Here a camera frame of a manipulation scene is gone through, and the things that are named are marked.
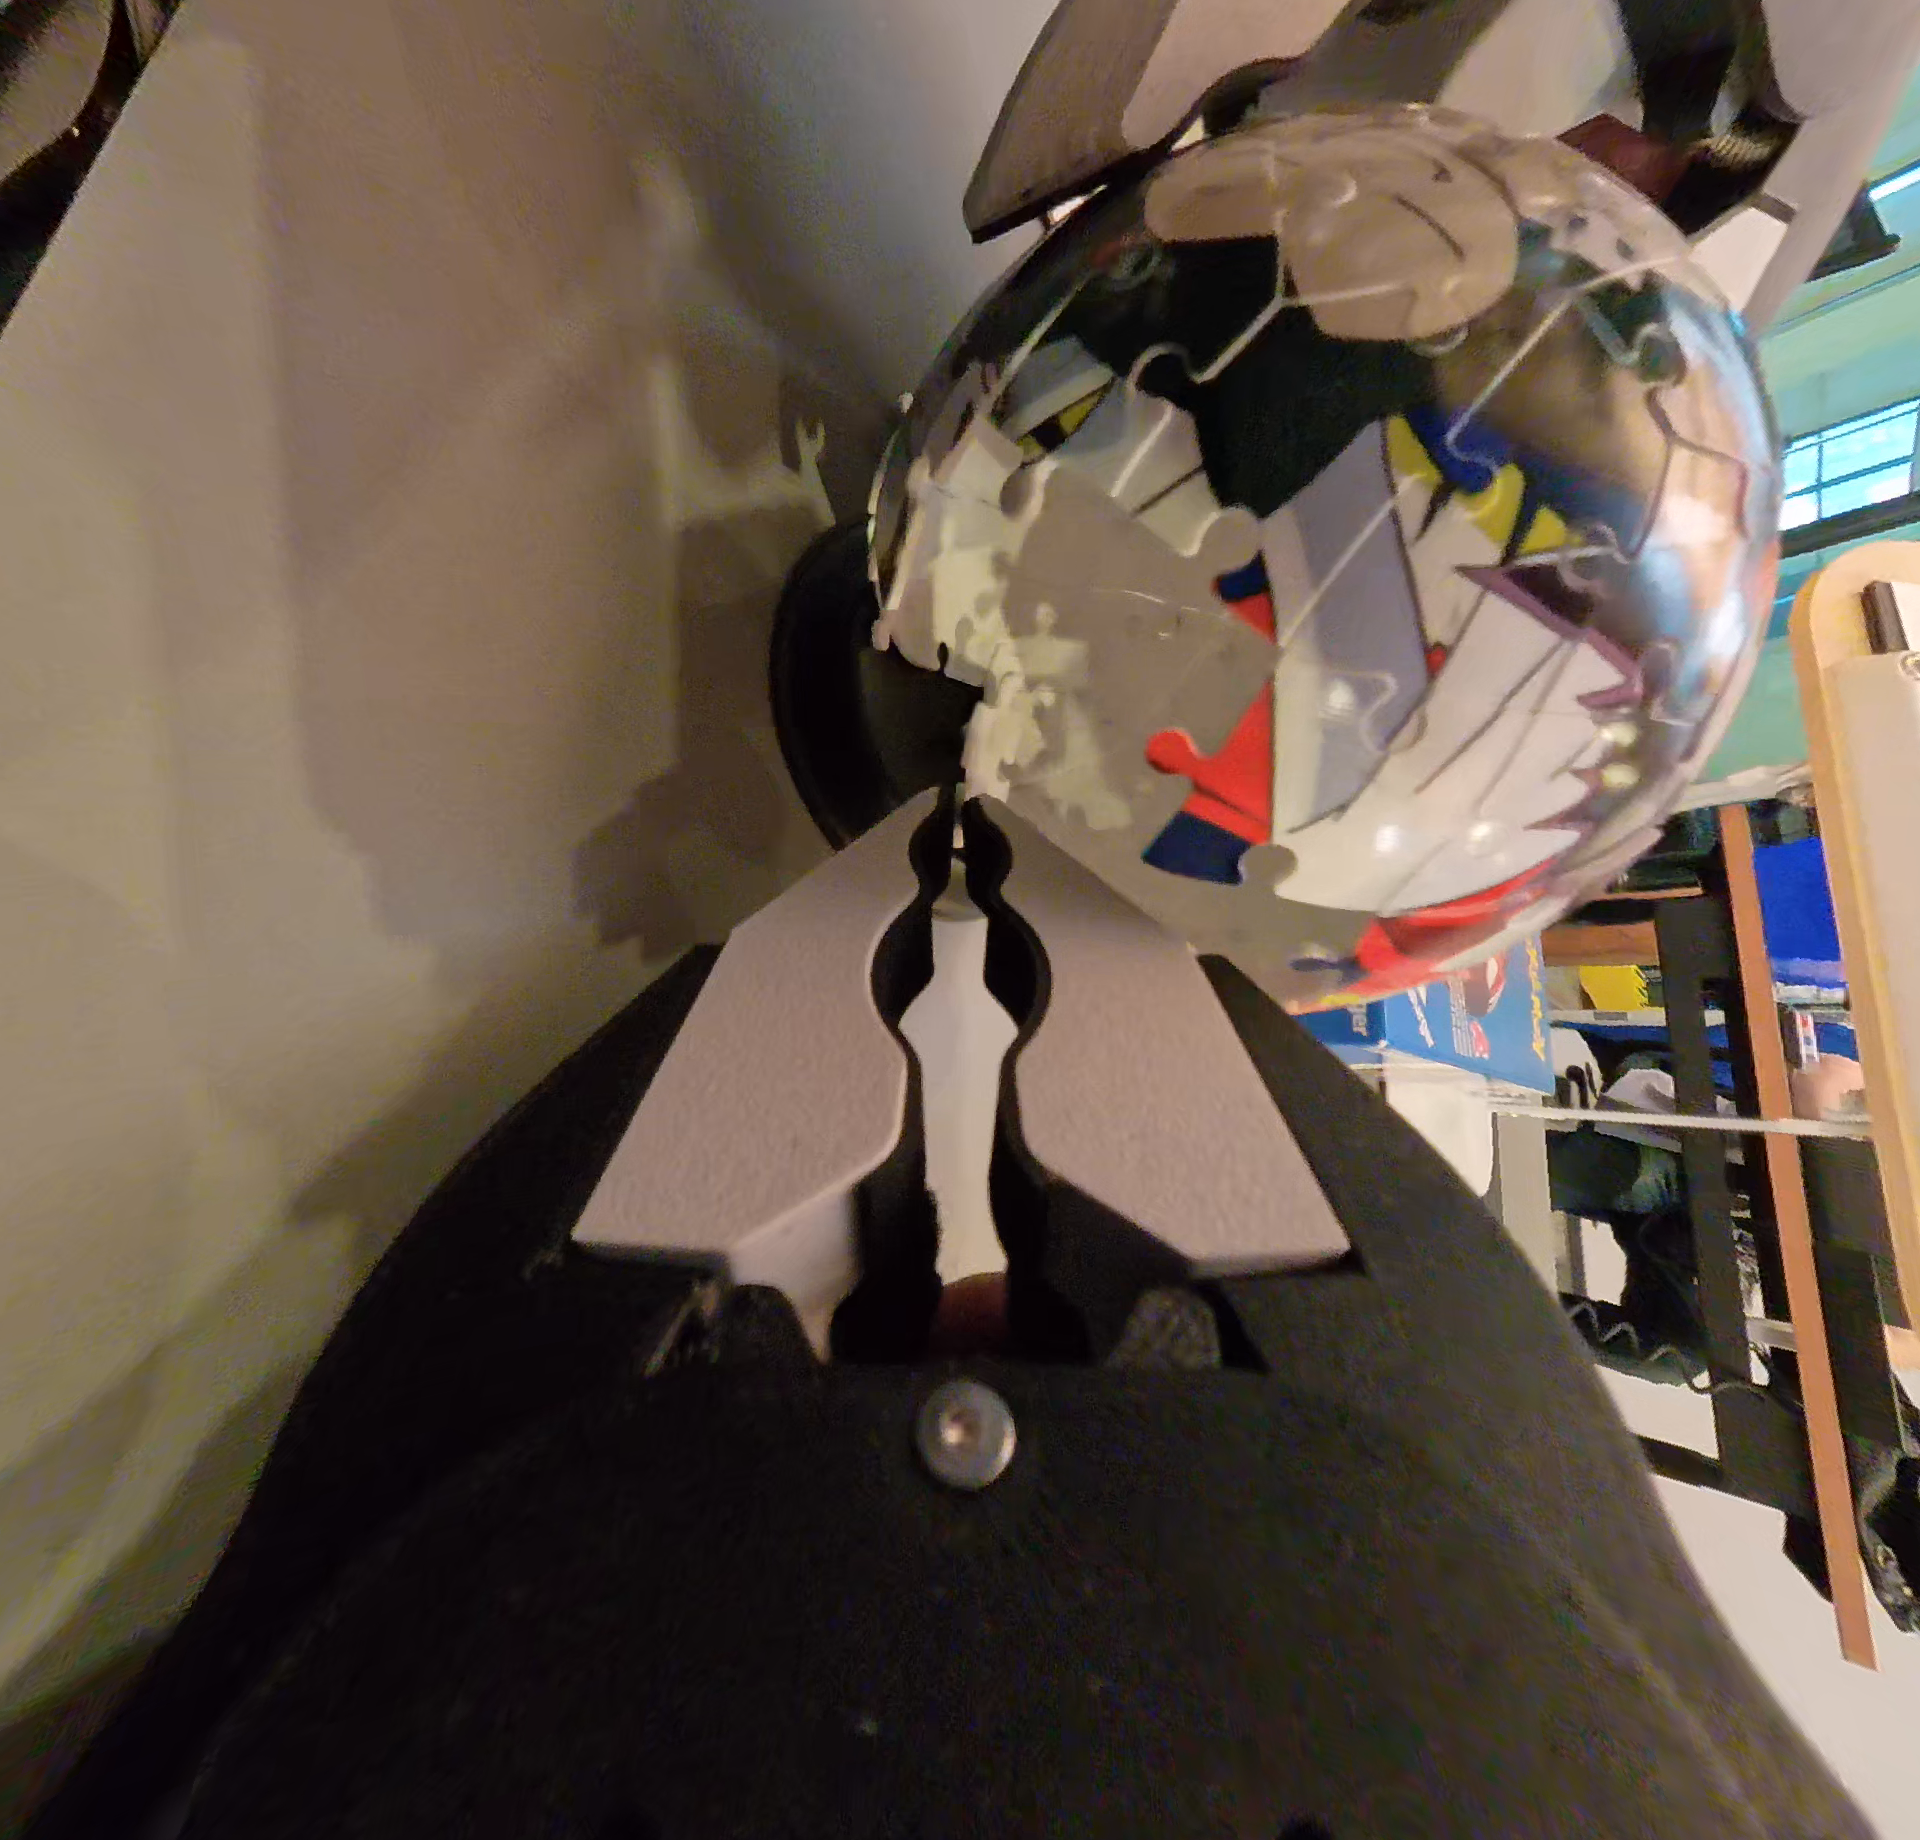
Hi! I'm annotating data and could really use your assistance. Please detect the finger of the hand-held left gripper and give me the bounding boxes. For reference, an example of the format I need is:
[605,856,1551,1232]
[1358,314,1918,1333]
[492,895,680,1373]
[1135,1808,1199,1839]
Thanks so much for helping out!
[1687,52,1920,335]
[961,0,1638,244]

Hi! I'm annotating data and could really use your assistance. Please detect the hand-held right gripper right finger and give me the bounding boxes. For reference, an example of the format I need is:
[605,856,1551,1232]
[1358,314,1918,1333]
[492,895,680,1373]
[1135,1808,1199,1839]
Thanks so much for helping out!
[966,799,1353,1362]

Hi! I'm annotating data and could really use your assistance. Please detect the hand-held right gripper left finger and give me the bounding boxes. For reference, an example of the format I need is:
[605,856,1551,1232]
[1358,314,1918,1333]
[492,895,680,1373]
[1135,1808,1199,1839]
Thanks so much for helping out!
[570,791,962,1349]

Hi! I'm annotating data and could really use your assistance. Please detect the white puzzle piece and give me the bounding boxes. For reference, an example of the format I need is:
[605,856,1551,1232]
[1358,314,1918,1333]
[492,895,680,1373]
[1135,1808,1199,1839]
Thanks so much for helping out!
[906,783,1006,1273]

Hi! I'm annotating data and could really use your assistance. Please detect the colourful puzzle ball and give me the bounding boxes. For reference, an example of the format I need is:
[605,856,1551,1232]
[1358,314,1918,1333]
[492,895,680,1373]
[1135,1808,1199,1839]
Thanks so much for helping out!
[869,101,1787,1009]

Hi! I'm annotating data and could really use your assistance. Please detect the blue puzzle box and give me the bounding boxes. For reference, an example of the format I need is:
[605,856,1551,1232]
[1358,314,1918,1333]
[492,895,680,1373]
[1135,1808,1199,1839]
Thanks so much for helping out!
[1293,941,1561,1099]

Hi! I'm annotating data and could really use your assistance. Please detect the black ball stand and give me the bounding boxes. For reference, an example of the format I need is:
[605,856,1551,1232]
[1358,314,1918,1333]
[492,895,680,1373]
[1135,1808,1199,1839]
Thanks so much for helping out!
[767,520,983,852]

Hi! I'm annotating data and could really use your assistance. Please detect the brown office desk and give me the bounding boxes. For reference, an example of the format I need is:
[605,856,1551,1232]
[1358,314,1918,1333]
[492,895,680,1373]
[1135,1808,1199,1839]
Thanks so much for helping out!
[1546,805,1883,1676]

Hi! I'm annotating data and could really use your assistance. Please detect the blue plastic bin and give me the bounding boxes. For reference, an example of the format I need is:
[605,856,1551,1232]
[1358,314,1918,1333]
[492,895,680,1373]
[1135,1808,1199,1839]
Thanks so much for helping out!
[1754,835,1846,1002]

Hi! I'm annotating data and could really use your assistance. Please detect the pale wooden frame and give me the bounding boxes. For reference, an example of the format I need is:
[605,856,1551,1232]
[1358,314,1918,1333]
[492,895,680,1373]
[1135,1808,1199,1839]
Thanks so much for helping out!
[1789,543,1920,1373]

